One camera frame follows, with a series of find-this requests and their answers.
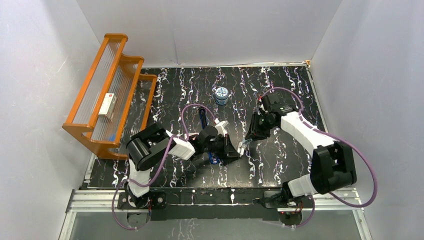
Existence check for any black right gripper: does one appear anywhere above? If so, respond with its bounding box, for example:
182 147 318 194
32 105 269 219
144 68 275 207
245 111 277 141

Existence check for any blue black stapler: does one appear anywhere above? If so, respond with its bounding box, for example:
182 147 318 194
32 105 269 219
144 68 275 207
198 107 219 165

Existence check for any white light-blue staple remover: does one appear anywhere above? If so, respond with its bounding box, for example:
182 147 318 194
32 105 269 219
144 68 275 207
237 139 252 156

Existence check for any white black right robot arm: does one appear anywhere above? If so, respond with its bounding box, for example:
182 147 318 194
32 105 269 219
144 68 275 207
238 93 357 207

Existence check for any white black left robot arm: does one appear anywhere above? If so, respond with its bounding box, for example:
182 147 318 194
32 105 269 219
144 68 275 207
124 120 241 208

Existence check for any blue white round tin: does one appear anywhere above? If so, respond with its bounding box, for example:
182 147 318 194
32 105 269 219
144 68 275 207
215 87 230 106

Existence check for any orange wooden tiered shelf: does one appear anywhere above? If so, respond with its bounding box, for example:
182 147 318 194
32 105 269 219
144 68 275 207
62 33 158 160

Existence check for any white red box on shelf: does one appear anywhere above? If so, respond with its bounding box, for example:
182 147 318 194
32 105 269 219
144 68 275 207
98 93 117 119

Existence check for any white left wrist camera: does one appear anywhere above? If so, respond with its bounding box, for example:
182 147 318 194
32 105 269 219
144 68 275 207
214 119 229 136

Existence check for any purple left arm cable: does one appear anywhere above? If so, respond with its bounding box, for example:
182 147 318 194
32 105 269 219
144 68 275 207
111 103 218 232

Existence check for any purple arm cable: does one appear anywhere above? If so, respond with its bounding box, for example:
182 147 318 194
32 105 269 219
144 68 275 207
111 103 218 232
258 86 379 229

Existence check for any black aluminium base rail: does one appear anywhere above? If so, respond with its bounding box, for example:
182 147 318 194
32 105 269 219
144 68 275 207
66 187 353 225

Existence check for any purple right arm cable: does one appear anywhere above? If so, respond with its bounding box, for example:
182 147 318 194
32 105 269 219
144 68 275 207
258 86 379 229

